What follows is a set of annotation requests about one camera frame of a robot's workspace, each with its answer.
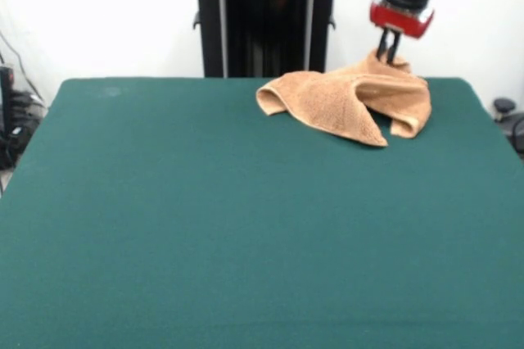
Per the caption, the black plug bundle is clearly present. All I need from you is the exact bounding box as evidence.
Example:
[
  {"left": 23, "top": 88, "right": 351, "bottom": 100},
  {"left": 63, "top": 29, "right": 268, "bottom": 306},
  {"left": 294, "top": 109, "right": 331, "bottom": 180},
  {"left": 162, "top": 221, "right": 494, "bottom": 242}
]
[{"left": 10, "top": 90, "right": 47, "bottom": 121}]

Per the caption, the dark green table cloth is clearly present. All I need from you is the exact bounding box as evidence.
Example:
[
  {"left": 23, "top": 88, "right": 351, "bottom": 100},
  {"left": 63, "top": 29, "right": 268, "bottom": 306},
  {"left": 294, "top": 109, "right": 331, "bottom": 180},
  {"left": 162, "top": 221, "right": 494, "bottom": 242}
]
[{"left": 0, "top": 76, "right": 524, "bottom": 349}]

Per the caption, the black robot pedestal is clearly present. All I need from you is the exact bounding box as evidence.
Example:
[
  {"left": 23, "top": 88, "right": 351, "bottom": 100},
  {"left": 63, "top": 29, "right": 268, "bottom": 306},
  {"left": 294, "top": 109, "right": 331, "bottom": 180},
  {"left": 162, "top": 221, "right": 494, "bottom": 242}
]
[{"left": 179, "top": 0, "right": 354, "bottom": 79}]

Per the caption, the grey cable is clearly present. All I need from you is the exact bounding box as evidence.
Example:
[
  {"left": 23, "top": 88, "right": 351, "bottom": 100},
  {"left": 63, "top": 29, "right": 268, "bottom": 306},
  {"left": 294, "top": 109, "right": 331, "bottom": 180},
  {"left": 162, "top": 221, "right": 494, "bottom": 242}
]
[{"left": 0, "top": 31, "right": 44, "bottom": 102}]

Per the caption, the tan terry cloth towel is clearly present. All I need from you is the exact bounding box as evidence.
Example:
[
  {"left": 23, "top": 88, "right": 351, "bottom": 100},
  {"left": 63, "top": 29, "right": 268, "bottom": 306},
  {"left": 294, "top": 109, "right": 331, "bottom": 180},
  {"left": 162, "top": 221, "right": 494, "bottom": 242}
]
[{"left": 255, "top": 48, "right": 433, "bottom": 148}]

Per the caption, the black upright device, red light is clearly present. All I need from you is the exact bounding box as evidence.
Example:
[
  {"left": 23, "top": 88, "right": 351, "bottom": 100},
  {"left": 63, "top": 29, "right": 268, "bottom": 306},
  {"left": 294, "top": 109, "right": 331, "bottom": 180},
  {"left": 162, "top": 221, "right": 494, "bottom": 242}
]
[{"left": 0, "top": 65, "right": 16, "bottom": 170}]

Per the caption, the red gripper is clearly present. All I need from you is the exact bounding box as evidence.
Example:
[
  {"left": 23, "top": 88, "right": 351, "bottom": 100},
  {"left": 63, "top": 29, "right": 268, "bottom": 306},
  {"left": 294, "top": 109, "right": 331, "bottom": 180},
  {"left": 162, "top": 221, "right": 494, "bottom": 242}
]
[{"left": 368, "top": 0, "right": 436, "bottom": 66}]

